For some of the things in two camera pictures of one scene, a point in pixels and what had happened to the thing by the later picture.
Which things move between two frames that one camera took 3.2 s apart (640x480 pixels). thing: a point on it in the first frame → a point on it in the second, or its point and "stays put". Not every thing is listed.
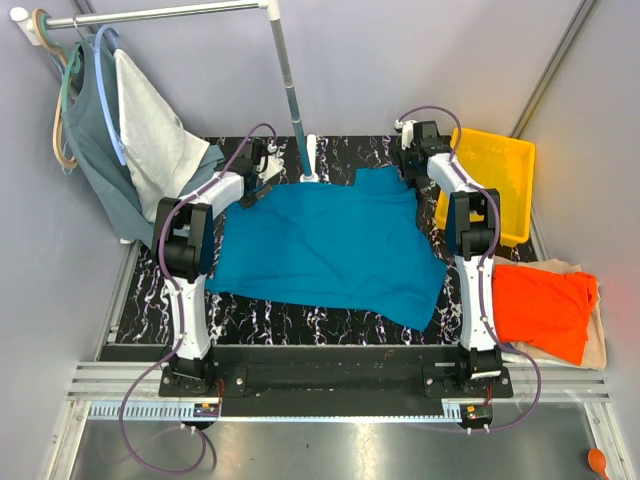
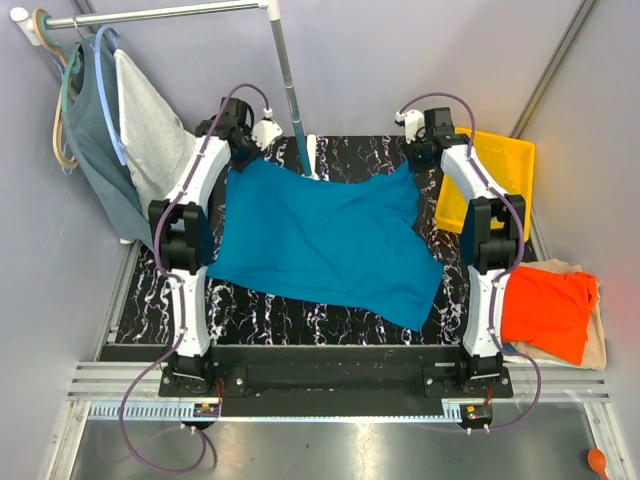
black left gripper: x=255 y=195 → x=247 y=135
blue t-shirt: x=352 y=246 stays put
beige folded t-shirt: x=595 y=356 stays put
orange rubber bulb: x=597 y=461 stays put
